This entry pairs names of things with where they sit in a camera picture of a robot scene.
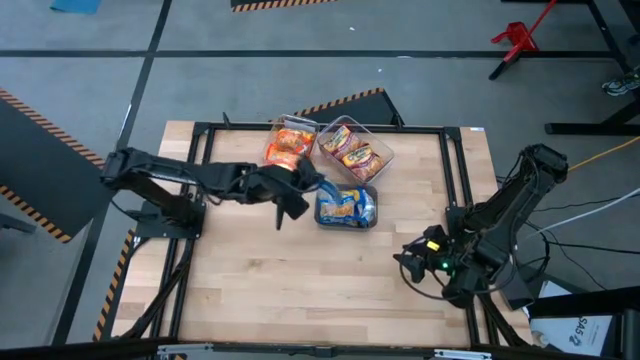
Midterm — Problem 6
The orange chicken ramen pack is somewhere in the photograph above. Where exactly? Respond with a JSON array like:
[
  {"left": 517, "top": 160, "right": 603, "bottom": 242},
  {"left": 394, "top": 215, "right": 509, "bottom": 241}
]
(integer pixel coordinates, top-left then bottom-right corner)
[
  {"left": 273, "top": 127, "right": 318, "bottom": 154},
  {"left": 263, "top": 143, "right": 304, "bottom": 172}
]

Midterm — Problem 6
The white printed cardboard box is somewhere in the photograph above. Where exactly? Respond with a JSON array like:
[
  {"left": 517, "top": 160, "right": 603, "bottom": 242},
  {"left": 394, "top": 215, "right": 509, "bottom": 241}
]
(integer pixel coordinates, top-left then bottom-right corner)
[{"left": 529, "top": 279, "right": 617, "bottom": 357}]

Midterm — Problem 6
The black floor cable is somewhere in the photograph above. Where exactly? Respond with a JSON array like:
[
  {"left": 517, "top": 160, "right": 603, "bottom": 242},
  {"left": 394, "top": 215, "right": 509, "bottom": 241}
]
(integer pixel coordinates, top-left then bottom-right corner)
[{"left": 517, "top": 197, "right": 640, "bottom": 291}]

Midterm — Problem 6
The black metal stand frame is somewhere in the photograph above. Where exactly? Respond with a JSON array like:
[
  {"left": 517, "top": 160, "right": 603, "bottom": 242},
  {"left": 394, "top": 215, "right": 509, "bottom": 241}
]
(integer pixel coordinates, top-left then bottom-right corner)
[{"left": 543, "top": 0, "right": 640, "bottom": 137}]

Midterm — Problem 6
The black table frame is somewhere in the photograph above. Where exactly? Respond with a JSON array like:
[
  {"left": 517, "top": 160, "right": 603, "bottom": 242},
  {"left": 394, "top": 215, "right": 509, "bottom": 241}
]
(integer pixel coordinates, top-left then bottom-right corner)
[{"left": 119, "top": 113, "right": 526, "bottom": 351}]

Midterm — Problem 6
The white cable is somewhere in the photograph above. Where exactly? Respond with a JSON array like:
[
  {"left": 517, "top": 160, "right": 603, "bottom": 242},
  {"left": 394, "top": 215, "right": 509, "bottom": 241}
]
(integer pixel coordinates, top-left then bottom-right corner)
[{"left": 527, "top": 187, "right": 640, "bottom": 236}]

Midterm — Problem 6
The silver bracket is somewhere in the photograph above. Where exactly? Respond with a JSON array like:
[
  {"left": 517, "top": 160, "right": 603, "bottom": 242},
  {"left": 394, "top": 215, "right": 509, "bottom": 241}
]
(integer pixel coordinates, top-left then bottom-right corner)
[
  {"left": 157, "top": 342, "right": 215, "bottom": 360},
  {"left": 432, "top": 348, "right": 494, "bottom": 360}
]

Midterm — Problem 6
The blue floor mat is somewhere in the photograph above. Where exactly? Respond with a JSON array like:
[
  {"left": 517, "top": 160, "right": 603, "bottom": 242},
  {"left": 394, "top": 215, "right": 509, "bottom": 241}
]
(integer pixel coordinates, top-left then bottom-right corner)
[{"left": 49, "top": 0, "right": 104, "bottom": 15}]

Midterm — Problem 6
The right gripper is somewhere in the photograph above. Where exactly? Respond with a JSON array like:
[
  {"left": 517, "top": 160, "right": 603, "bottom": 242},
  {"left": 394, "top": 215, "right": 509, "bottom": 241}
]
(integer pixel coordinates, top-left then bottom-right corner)
[{"left": 393, "top": 224, "right": 459, "bottom": 284}]

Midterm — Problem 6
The orange snack packet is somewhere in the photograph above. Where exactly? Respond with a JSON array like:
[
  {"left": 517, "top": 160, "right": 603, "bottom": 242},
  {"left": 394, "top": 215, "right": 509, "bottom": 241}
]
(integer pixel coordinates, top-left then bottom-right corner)
[{"left": 262, "top": 113, "right": 321, "bottom": 174}]

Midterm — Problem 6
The wide clear plastic bin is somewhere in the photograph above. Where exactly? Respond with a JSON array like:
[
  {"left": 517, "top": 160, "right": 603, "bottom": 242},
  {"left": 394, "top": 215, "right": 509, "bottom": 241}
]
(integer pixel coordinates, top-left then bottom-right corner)
[{"left": 315, "top": 114, "right": 396, "bottom": 187}]

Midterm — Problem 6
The person's shoe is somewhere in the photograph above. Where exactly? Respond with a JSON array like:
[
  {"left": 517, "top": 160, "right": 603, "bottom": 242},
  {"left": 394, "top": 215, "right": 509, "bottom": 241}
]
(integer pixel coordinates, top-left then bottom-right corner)
[{"left": 602, "top": 69, "right": 640, "bottom": 97}]

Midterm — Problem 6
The yellow cable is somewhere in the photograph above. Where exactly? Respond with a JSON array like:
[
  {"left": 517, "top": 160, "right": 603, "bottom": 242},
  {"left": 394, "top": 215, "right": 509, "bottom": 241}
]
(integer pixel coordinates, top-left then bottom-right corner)
[{"left": 567, "top": 135, "right": 640, "bottom": 172}]

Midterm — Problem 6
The dark grey flat box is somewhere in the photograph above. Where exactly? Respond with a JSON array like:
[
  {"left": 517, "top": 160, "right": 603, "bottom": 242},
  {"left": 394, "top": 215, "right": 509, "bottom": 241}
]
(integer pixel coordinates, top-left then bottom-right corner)
[{"left": 499, "top": 272, "right": 536, "bottom": 311}]

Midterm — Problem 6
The black hazard-striped floor mat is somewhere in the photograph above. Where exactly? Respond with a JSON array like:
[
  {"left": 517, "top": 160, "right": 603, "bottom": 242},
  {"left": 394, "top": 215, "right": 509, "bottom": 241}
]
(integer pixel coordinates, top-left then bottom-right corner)
[
  {"left": 272, "top": 87, "right": 405, "bottom": 129},
  {"left": 229, "top": 0, "right": 337, "bottom": 14},
  {"left": 0, "top": 87, "right": 114, "bottom": 245}
]

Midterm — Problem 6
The black metal beam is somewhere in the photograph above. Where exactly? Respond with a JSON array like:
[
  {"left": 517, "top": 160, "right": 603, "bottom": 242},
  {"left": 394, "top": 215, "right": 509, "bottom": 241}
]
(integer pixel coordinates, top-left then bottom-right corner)
[{"left": 527, "top": 285, "right": 640, "bottom": 360}]

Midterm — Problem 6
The black rig crossbar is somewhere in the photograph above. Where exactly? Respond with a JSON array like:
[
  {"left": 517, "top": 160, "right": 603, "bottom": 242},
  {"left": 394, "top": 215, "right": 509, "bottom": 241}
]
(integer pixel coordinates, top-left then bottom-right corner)
[{"left": 0, "top": 335, "right": 640, "bottom": 360}]

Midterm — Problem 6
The grey plastic bin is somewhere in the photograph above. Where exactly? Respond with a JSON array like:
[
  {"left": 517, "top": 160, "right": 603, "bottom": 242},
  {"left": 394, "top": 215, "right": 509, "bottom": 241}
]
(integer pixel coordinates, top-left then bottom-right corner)
[{"left": 312, "top": 182, "right": 380, "bottom": 232}]

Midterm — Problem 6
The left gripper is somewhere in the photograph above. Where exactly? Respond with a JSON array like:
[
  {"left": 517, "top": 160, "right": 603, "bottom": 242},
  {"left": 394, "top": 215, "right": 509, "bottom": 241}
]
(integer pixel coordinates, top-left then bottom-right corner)
[{"left": 239, "top": 162, "right": 325, "bottom": 232}]

